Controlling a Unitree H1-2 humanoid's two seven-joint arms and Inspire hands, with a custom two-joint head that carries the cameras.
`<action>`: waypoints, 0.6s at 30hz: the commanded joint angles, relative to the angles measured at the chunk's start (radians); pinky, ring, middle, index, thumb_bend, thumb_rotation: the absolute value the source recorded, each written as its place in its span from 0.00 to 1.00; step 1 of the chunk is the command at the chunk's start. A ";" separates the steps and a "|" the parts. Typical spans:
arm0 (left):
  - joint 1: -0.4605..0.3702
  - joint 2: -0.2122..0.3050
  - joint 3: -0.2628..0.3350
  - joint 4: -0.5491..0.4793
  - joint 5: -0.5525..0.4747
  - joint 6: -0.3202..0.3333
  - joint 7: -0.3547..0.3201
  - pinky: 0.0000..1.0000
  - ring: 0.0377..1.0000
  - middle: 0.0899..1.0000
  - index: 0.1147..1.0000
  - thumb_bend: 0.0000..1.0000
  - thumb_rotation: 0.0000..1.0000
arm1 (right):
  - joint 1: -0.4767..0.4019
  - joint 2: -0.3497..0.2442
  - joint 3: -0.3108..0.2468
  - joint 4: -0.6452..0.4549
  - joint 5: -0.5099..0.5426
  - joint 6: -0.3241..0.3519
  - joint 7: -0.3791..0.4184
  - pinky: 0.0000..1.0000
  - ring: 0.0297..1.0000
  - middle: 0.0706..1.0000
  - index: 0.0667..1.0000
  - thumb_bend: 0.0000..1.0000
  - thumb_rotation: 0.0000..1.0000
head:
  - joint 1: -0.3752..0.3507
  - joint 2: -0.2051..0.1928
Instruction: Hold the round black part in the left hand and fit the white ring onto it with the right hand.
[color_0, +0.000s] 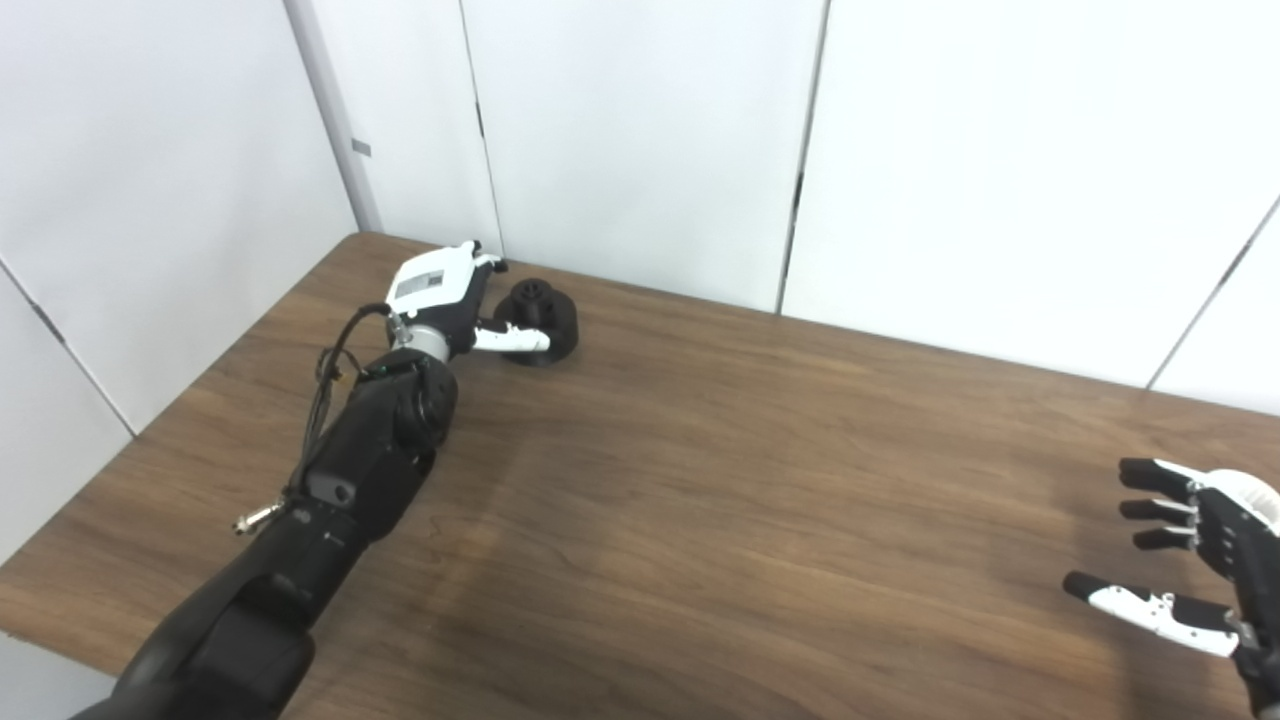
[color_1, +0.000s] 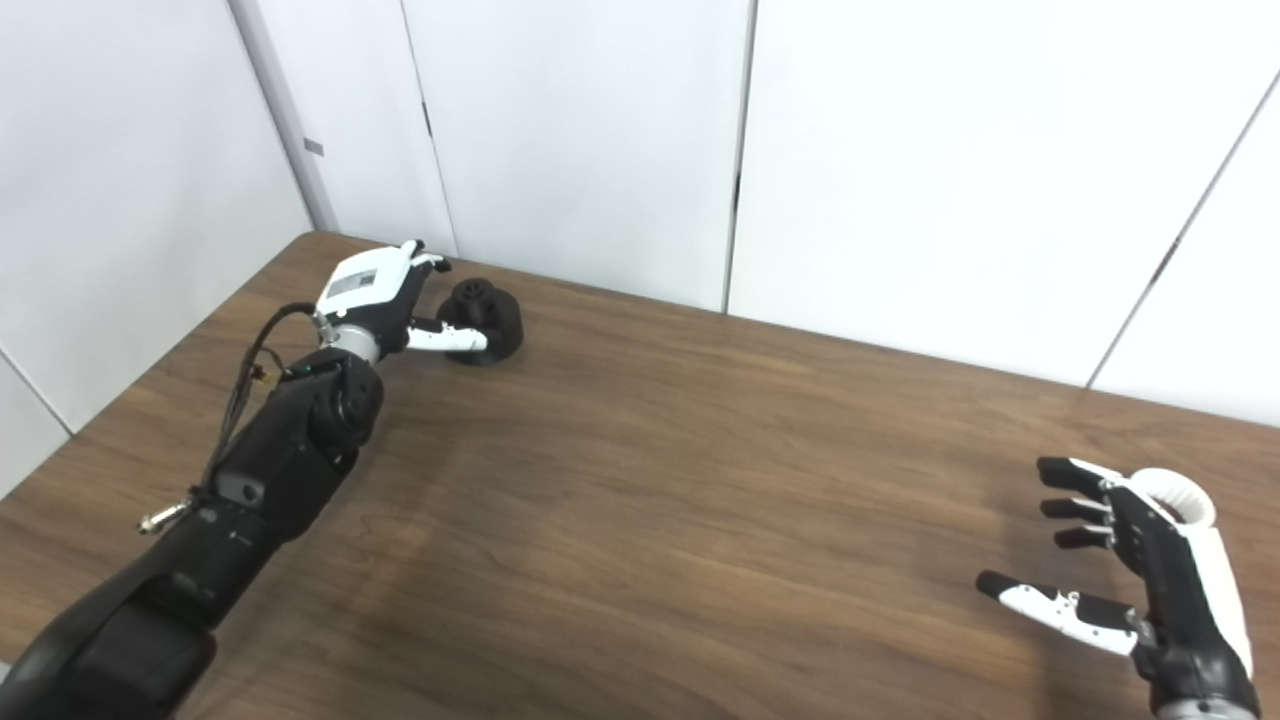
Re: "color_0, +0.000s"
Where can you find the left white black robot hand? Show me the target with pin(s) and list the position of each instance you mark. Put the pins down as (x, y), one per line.
(432, 280)

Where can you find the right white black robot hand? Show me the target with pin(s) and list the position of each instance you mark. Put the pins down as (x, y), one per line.
(1240, 540)

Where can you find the round black plastic part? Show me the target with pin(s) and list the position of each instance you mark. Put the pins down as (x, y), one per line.
(550, 320)

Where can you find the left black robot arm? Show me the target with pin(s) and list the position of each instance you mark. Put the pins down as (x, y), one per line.
(370, 460)

